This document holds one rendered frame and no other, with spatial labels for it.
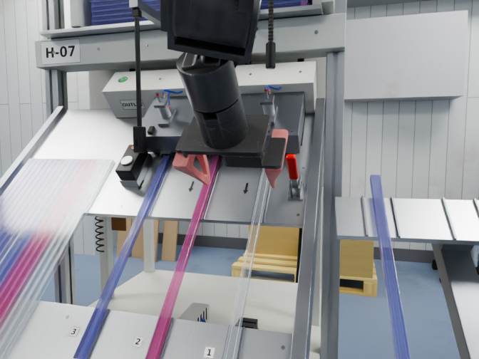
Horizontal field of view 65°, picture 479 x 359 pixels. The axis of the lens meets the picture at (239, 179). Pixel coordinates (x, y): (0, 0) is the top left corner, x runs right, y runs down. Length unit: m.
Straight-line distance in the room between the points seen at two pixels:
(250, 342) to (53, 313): 0.33
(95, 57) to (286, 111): 0.52
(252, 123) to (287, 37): 0.43
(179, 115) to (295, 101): 0.24
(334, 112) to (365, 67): 2.75
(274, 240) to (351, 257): 0.76
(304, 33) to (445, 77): 2.88
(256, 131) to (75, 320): 0.42
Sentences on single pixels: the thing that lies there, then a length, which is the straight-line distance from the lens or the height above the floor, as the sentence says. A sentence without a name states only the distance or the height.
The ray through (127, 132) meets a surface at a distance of 0.93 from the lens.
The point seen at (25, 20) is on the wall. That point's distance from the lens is 4.60.
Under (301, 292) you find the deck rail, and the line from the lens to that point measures 0.57.
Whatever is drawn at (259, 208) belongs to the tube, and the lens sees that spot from 0.66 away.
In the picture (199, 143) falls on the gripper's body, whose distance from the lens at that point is 0.46.
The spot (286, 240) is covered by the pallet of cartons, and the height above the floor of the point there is 0.27.
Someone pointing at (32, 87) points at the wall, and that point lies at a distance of 4.43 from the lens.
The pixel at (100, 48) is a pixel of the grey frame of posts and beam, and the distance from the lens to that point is 1.04.
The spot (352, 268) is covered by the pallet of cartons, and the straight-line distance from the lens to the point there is 2.97.
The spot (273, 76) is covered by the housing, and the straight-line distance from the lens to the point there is 0.82.
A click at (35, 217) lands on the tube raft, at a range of 0.85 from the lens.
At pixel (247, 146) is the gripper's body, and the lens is 0.44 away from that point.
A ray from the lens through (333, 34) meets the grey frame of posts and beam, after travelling 0.86.
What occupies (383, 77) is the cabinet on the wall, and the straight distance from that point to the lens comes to 3.60.
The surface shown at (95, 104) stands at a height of 1.23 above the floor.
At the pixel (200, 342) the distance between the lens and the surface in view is 0.58.
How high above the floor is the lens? 1.11
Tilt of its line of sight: 5 degrees down
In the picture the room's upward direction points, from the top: straight up
